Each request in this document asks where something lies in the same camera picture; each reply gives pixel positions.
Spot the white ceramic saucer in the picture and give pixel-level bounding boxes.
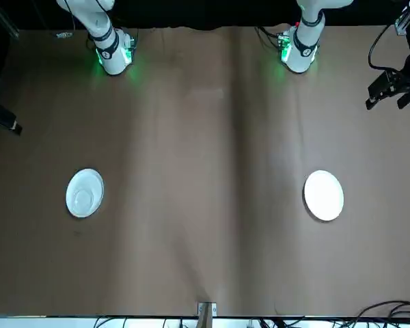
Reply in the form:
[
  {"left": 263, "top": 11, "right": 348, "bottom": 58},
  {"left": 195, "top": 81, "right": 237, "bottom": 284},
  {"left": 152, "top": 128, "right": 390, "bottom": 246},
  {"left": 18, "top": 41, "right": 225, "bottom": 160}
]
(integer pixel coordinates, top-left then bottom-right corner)
[
  {"left": 65, "top": 167, "right": 105, "bottom": 219},
  {"left": 303, "top": 169, "right": 345, "bottom": 222}
]

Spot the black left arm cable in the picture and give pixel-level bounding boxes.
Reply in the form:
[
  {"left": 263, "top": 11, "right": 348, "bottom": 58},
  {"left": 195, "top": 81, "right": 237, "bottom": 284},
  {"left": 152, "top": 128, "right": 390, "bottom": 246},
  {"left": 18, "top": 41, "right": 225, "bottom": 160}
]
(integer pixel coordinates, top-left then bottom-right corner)
[{"left": 368, "top": 23, "right": 404, "bottom": 72}]

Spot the aluminium centre post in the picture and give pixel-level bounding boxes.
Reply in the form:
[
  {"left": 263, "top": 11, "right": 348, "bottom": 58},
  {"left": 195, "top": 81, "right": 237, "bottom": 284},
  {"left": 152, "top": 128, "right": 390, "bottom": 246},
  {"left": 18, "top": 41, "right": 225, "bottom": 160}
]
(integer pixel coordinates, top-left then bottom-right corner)
[{"left": 197, "top": 301, "right": 218, "bottom": 328}]

